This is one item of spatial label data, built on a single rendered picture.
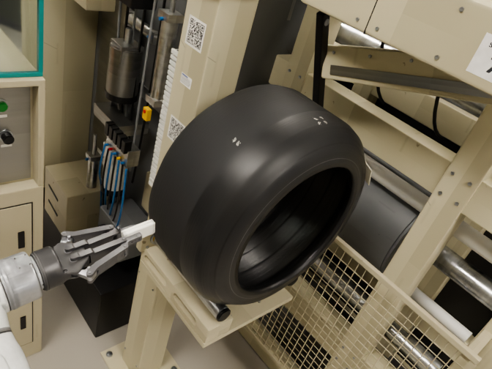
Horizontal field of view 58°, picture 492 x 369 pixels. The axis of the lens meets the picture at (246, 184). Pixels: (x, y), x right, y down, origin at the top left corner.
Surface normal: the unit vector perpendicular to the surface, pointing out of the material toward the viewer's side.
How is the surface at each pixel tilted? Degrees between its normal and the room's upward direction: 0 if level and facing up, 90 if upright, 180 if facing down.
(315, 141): 43
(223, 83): 90
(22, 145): 90
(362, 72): 90
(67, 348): 0
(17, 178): 90
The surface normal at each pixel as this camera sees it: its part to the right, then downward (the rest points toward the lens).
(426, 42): -0.74, 0.20
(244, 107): -0.07, -0.65
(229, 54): 0.62, 0.57
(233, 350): 0.25, -0.80
